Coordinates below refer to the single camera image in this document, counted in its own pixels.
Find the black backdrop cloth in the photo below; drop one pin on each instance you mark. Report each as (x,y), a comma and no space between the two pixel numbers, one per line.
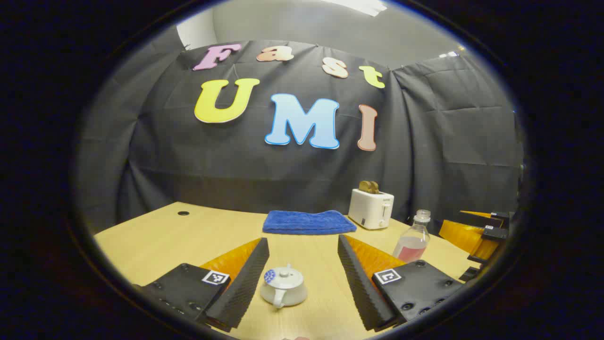
(236,170)

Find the ceiling light panel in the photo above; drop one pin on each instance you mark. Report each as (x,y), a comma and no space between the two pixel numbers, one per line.
(361,5)

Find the blue folded towel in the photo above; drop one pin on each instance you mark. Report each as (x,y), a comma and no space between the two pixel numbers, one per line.
(309,222)

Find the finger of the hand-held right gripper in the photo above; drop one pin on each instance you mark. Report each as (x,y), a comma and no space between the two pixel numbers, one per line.
(479,220)
(465,236)

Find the brown toast slice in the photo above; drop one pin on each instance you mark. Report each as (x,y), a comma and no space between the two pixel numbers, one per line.
(374,188)
(364,186)

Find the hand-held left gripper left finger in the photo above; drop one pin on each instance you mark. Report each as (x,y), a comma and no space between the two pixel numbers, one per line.
(245,288)

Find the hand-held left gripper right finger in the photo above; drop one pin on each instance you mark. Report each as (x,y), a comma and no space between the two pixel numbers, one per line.
(361,288)

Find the clear water bottle pink label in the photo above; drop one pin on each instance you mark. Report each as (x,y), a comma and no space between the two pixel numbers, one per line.
(411,245)

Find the white teacup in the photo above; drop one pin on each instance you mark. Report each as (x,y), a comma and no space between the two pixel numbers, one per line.
(295,297)

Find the white toaster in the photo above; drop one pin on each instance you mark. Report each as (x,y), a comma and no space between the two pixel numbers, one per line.
(370,210)

